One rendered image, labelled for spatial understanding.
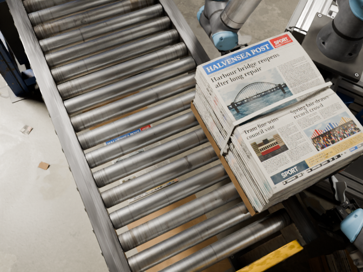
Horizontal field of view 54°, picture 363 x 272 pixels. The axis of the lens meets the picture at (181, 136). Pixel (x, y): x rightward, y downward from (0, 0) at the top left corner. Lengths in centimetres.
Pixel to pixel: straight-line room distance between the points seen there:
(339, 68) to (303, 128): 48
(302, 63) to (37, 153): 145
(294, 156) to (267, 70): 24
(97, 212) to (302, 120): 58
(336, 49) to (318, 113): 43
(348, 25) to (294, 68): 33
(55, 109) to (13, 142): 95
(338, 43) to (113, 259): 96
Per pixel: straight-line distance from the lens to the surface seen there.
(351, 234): 97
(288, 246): 101
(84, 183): 103
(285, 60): 98
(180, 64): 120
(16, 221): 192
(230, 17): 108
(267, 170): 81
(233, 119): 85
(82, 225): 183
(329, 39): 131
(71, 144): 108
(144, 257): 97
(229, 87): 89
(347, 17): 125
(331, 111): 94
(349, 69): 134
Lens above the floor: 176
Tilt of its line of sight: 65 degrees down
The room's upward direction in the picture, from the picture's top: 9 degrees clockwise
